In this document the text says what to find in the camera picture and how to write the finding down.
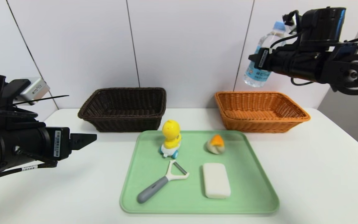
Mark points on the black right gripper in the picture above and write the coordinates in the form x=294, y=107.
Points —
x=262, y=58

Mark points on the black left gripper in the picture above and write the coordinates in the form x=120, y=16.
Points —
x=58, y=143

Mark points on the clear water bottle blue cap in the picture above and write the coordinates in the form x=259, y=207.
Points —
x=256, y=76

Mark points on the yellow duck toy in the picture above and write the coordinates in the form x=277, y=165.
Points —
x=170, y=133

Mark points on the white bun with orange patch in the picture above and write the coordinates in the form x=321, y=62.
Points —
x=216, y=144

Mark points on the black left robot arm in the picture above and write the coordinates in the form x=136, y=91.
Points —
x=8, y=143

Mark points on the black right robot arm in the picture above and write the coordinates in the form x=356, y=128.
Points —
x=322, y=59

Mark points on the orange wicker basket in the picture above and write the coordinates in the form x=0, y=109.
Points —
x=259, y=109

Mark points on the dark brown wicker basket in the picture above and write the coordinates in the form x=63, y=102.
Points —
x=123, y=109

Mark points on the black zip tie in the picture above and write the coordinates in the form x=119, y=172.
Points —
x=51, y=98

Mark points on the light green plastic tray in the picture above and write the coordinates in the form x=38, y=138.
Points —
x=185, y=199

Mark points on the white rectangular soap bar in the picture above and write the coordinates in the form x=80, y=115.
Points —
x=216, y=180

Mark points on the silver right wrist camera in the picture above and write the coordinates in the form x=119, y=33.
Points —
x=291, y=26

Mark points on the dark square wall fixture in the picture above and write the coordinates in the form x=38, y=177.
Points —
x=352, y=50

